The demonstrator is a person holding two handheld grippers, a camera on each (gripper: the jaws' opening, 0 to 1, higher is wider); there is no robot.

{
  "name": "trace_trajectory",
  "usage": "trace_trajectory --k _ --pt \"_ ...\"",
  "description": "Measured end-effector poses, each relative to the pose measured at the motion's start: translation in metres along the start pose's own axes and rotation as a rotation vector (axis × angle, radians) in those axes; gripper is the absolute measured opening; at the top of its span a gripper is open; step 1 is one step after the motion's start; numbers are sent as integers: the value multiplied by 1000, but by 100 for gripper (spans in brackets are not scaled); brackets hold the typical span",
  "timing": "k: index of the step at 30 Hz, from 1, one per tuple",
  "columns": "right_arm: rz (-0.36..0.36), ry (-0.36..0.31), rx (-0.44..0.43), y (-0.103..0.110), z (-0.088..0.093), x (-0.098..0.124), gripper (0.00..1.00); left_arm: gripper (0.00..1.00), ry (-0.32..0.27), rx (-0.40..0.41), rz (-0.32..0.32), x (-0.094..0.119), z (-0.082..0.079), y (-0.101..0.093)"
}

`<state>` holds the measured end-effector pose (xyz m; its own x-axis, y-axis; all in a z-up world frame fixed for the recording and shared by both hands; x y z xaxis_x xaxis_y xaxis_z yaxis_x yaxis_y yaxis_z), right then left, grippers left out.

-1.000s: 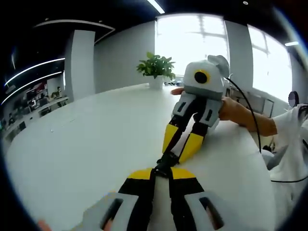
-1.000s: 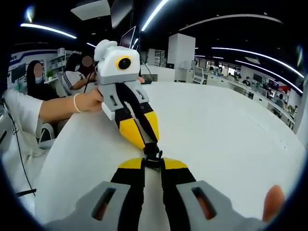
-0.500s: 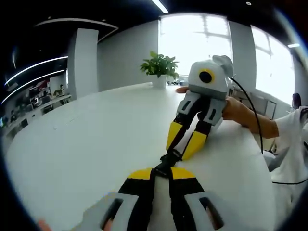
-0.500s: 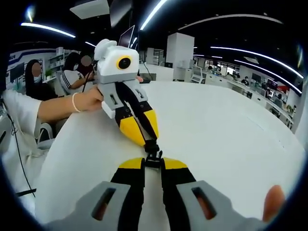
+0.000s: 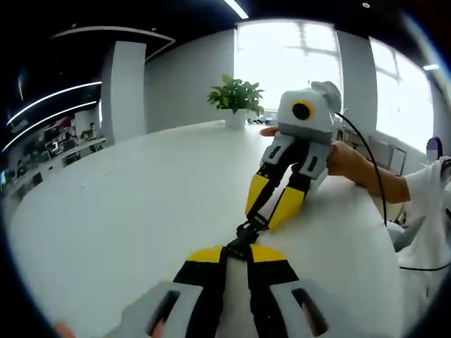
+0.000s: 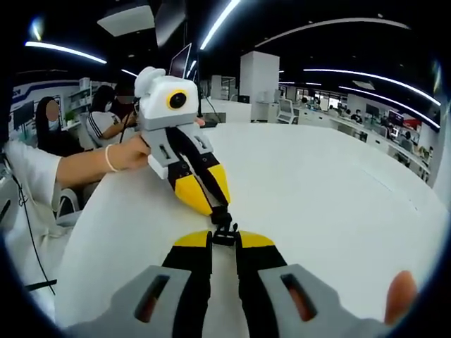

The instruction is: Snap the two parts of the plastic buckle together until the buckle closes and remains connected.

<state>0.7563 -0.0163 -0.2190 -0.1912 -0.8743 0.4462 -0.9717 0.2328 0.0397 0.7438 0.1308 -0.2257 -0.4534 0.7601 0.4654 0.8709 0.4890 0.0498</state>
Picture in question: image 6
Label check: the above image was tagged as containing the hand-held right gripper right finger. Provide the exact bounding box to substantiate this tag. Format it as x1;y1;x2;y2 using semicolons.
235;230;392;338

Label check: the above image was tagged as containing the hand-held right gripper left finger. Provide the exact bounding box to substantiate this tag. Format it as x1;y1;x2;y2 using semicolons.
65;230;214;338

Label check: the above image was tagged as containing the black plastic buckle socket part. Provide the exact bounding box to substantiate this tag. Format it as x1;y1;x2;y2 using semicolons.
210;205;234;227

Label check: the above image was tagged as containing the black plastic buckle pronged part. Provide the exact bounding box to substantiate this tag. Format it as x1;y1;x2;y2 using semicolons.
212;223;241;246

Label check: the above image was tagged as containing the person's left hand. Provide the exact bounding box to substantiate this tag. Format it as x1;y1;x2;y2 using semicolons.
117;118;206;173

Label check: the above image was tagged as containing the person's right hand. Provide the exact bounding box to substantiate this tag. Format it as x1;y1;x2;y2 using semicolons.
383;270;420;325

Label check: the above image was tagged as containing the black stand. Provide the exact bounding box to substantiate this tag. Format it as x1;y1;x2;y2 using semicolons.
194;49;221;127

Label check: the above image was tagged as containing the silver open laptop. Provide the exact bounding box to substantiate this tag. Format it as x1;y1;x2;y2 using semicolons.
168;42;193;79

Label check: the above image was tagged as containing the white storage shelf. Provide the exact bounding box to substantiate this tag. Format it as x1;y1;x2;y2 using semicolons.
66;77;93;125

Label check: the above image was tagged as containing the dark hanging ceiling panel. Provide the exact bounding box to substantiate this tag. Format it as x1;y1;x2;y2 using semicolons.
154;0;187;49

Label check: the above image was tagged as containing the white ceiling air conditioner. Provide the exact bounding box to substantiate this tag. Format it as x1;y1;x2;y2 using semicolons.
96;2;156;37

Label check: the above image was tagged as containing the white office chair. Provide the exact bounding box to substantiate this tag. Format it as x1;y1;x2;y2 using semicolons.
276;97;301;125

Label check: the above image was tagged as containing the long ceiling light strip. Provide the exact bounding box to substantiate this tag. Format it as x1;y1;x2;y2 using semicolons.
199;0;241;51

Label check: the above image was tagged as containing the white plastic chair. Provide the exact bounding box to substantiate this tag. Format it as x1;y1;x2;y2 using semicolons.
55;188;85;226

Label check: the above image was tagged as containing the black monitor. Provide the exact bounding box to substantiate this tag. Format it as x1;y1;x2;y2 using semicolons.
12;101;36;130

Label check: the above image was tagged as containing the person's white shirt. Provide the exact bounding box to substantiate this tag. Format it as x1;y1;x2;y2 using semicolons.
2;139;63;244

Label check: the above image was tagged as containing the row of white office desks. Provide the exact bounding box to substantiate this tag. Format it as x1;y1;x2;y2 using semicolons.
299;105;433;180

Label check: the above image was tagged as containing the pink wrist bracelet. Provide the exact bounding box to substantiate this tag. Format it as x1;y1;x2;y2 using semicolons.
104;143;120;173

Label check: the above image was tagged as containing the black cable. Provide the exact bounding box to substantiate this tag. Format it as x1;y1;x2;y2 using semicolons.
12;174;57;296

